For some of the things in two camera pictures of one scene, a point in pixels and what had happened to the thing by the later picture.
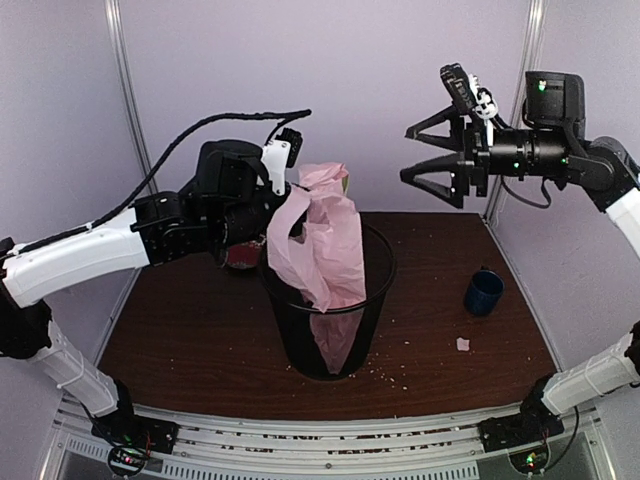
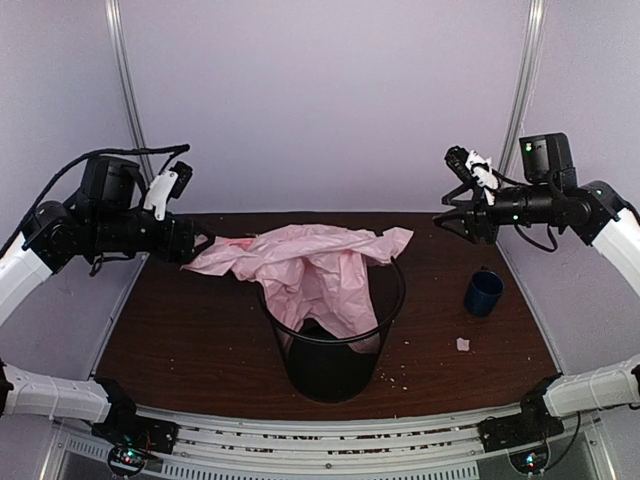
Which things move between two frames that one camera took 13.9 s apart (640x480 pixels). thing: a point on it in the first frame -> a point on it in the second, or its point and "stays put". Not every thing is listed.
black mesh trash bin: (336, 344) -> (328, 367)
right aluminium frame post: (534, 21) stays put
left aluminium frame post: (130, 94) stays put
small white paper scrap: (462, 344) stays put
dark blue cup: (483, 291) stays put
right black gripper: (473, 158) -> (476, 215)
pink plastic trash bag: (316, 242) -> (308, 272)
